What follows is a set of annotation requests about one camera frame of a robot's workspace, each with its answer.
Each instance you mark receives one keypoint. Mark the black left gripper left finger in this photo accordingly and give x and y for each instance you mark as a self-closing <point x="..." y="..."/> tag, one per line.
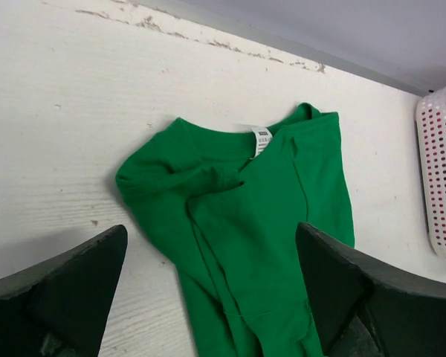
<point x="60" y="307"/>

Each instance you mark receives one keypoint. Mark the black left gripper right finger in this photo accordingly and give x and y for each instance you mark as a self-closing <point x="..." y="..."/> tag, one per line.
<point x="362" y="306"/>

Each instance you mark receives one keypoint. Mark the green t-shirt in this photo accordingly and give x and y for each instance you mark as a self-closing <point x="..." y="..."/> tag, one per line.
<point x="224" y="209"/>

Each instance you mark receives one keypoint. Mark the white perforated laundry basket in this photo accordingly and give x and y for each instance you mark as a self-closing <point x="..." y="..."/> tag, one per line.
<point x="431" y="130"/>

